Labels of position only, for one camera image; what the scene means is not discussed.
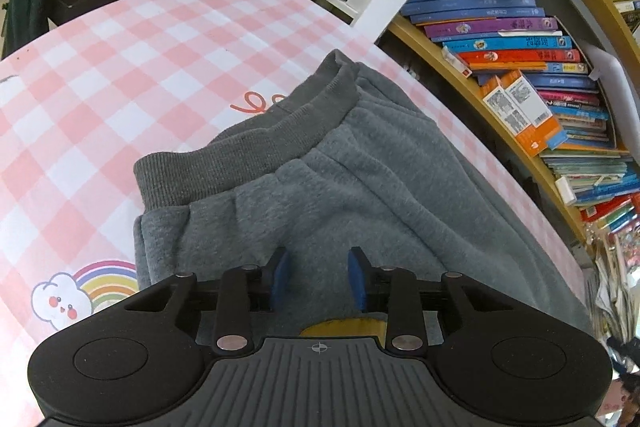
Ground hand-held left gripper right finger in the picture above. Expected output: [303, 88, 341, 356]
[347, 246, 517, 354]

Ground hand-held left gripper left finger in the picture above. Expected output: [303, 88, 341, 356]
[122, 247, 292, 354]

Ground grey sweat pants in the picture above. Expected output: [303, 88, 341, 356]
[132, 48, 596, 338]

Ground orange labelled box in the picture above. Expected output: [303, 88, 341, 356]
[481, 71, 569, 158]

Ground pile of crumpled plastic bags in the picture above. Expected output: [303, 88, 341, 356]
[585, 227, 640, 348]

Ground pink checked table mat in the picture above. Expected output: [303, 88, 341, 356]
[0, 0, 588, 427]

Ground stack of colourful books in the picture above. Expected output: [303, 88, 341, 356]
[400, 0, 640, 223]

